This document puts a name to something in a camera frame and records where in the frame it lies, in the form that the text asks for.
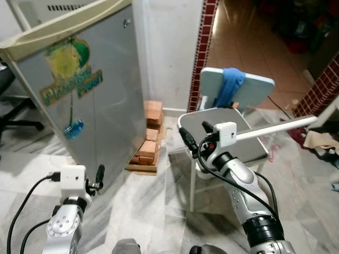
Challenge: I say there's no blue plastic fridge magnet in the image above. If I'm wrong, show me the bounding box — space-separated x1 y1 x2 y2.
64 120 85 140

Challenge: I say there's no silver fridge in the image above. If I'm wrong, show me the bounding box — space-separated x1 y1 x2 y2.
0 0 148 194

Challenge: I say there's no green yellow fridge sticker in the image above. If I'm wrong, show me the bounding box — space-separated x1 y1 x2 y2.
41 36 104 106

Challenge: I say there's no red brick stack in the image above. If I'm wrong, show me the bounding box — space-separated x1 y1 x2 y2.
126 99 165 174

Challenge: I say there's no grey folding chair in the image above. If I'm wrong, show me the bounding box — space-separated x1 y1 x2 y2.
177 67 276 212

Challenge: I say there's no blue cloth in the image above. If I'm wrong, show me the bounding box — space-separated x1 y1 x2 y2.
212 68 246 109

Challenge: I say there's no long white bar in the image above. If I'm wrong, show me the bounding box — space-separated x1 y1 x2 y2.
236 116 318 141

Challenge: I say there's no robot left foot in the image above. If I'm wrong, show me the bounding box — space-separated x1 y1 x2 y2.
112 238 142 254

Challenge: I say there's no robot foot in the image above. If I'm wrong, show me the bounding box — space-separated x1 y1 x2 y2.
112 238 142 254
190 243 228 254

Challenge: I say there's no dark red cloth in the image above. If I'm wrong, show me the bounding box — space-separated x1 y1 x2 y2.
288 127 307 144

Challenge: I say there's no beige cloth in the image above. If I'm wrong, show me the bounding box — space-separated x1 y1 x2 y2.
304 130 339 155

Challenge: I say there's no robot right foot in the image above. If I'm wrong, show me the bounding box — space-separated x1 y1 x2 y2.
190 243 228 254

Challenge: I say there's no black office chair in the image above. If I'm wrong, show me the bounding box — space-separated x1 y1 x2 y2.
0 62 46 139

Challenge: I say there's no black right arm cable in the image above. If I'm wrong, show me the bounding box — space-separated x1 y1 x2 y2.
197 143 281 217

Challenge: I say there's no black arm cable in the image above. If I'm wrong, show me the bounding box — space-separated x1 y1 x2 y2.
6 172 61 254
197 143 281 217
20 220 51 254

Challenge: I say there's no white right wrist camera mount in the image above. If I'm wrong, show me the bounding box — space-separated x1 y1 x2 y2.
211 122 237 149

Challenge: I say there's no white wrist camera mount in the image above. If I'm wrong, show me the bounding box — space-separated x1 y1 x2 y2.
59 166 87 199
211 122 237 149

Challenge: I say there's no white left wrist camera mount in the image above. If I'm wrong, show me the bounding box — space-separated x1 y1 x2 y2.
59 166 87 199

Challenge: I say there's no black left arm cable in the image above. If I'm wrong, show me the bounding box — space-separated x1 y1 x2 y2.
20 220 51 254
6 172 61 254

